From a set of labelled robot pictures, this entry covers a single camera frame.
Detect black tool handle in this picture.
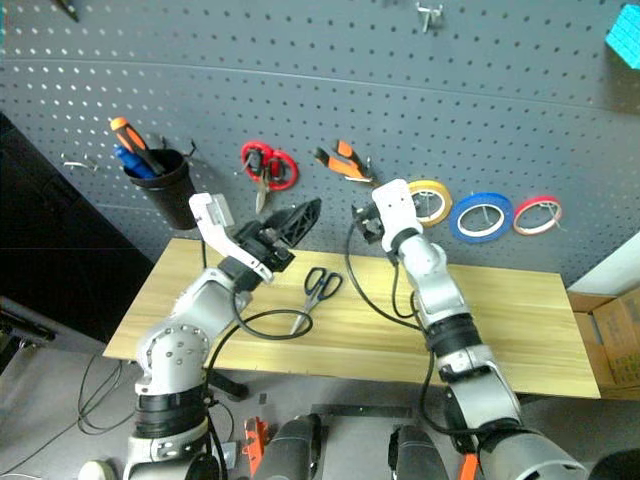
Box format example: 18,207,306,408
49,0,81,23

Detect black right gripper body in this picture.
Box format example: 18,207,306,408
351,202,387,246

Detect orange strap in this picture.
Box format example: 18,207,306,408
458,452,481,480

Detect orange tool on floor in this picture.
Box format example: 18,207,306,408
242,416,271,477

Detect black floor cables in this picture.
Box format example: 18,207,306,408
0,352,139,476

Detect yellow tape roll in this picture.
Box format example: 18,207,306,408
407,179,454,229

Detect black left gripper plain finger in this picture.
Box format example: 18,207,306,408
261,208,294,234

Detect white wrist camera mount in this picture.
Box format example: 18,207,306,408
188,192,275,285
370,178,424,251

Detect black tool cup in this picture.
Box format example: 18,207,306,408
123,148,199,231

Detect black table leg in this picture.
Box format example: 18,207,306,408
205,368,250,401

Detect orange black pliers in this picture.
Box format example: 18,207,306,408
313,139,377,184

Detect orange black screwdriver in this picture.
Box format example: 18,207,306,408
109,116,166,176

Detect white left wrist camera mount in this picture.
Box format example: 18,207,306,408
188,192,275,285

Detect cyan box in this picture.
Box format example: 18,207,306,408
604,3,640,70

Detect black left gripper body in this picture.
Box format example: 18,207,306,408
233,221,296,274

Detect blue handled screwdriver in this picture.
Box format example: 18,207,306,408
113,144,157,180

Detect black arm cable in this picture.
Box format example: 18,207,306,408
345,219,481,451
200,238,315,480

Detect white round object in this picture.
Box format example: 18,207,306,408
77,459,117,480

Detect metal pegboard hook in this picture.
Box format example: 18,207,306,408
414,1,445,34
60,152,101,173

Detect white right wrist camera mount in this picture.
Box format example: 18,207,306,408
370,178,424,251

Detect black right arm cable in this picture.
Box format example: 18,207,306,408
345,219,481,451

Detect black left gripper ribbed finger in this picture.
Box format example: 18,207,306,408
277,198,322,248

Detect dark rounded robot leg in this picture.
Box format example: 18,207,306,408
388,424,450,480
259,413,324,480

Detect red handled shears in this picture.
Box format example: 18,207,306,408
240,140,300,215

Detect blue tape roll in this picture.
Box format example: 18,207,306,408
448,191,515,245

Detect red tape roll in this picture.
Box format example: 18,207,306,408
512,196,563,237

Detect black flat floor bar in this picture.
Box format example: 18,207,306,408
310,403,414,420

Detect dark grey pegboard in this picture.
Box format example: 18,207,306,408
0,0,640,289

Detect black handled scissors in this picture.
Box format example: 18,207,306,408
289,266,344,335

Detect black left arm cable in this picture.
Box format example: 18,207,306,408
200,238,315,480

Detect cardboard box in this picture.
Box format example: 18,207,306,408
567,287,640,401

